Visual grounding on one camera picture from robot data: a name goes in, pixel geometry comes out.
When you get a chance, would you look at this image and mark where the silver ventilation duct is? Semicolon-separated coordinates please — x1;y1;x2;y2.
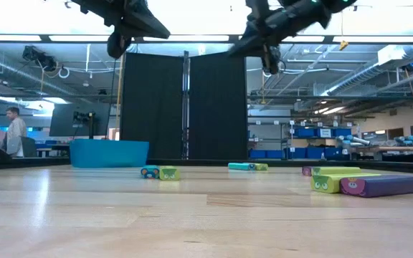
321;53;413;97
0;52;85;97

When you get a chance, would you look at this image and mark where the teal toy block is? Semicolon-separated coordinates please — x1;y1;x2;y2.
140;165;161;180
227;162;256;171

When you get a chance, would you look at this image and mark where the black folding partition screen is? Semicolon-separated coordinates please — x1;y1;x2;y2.
120;49;249;161

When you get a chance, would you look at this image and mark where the grey metal shelf rack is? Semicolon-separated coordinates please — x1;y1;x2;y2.
247;120;358;161

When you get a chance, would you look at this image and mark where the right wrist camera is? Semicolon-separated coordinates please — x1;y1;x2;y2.
245;0;277;21

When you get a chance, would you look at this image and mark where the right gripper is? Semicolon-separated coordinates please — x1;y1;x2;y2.
227;6;332;58

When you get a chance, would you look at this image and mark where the grey office chair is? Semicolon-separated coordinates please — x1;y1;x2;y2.
20;135;38;158

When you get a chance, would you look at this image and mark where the large dark display screen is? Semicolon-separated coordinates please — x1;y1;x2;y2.
49;102;111;138

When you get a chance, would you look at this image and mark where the blue plastic bin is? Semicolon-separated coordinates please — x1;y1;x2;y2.
69;138;150;168

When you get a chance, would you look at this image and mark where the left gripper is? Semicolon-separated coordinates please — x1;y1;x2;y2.
70;0;171;60

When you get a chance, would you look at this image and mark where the wooden workbench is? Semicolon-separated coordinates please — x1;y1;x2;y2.
349;145;413;164

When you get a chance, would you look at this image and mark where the person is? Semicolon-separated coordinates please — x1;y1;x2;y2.
4;106;29;158

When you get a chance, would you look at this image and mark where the yellow hanging hook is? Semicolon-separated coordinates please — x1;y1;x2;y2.
338;10;349;51

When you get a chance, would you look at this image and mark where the black aluminium table frame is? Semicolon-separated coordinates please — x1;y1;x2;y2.
0;156;413;176

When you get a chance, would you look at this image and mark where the black ceiling-hung device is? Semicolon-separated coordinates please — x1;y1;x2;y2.
262;44;286;76
22;45;57;72

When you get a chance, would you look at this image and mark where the white ceiling unit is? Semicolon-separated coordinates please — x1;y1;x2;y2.
377;44;413;65

